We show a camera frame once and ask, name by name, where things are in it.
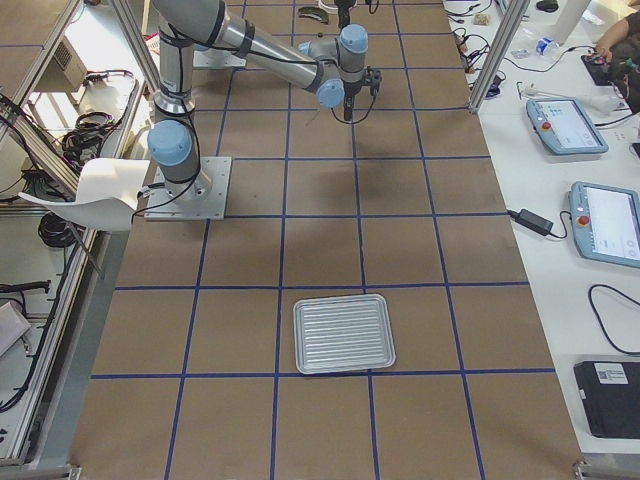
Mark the blue teach pendant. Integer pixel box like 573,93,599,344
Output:
568,182,639,268
525,98,609,156

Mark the green brake shoe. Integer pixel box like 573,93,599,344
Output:
297,6,330,25

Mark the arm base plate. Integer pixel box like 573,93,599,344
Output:
193,49,246,70
143,156,232,221

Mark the black box with label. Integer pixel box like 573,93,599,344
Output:
574,361,639,440

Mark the ribbed metal tray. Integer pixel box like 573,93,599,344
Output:
293,294,396,375

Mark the clear plastic bottle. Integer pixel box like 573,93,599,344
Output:
535,37,560,59

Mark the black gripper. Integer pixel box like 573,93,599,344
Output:
343,78,364,120
334,0,356,30

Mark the aluminium frame post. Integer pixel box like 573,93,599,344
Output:
468,0,528,113

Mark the far blue teach pendant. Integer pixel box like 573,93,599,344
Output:
525,98,609,156

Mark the black looped cable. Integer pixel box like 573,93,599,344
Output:
588,284,640,356

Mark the black power adapter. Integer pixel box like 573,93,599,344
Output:
508,209,553,236

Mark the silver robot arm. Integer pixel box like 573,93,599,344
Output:
148,1,381,205

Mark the near blue teach pendant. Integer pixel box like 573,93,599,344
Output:
568,182,639,268

